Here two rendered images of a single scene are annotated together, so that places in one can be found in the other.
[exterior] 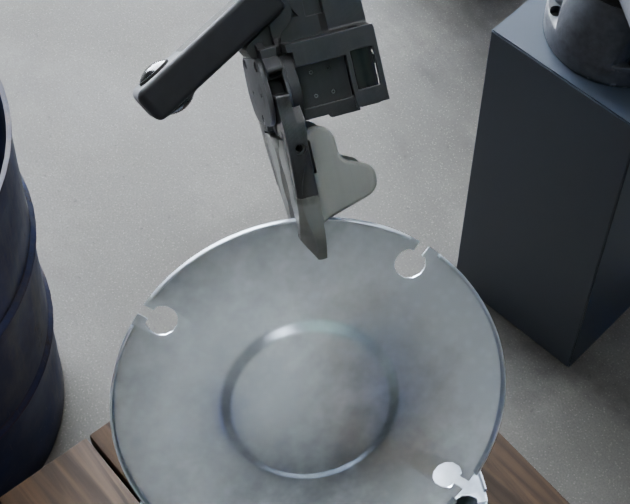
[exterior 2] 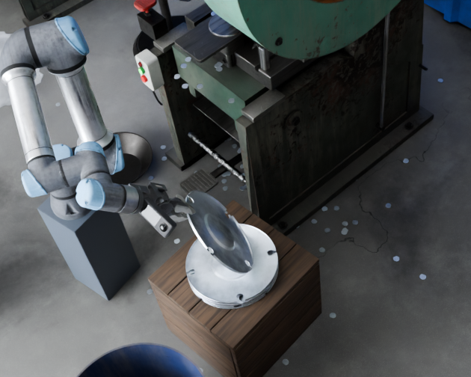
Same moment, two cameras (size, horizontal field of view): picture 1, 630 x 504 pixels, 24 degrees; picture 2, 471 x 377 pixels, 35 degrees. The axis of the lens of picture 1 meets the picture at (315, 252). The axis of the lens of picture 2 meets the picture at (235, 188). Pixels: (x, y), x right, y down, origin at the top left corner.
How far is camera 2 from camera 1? 1.60 m
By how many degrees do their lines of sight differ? 49
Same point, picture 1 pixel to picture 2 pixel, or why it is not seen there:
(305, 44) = (157, 194)
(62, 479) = (224, 333)
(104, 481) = (223, 322)
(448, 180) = (68, 307)
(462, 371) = (208, 202)
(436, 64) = (16, 318)
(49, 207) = not seen: outside the picture
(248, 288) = (201, 230)
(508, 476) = not seen: hidden behind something
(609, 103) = not seen: hidden behind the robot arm
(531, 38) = (78, 222)
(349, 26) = (148, 188)
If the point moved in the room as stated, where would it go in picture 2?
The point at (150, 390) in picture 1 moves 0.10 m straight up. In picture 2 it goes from (224, 259) to (219, 240)
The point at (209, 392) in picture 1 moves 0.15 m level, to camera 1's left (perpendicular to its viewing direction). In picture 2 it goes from (222, 249) to (228, 294)
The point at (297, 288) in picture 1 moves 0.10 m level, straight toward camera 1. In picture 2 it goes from (199, 221) to (234, 215)
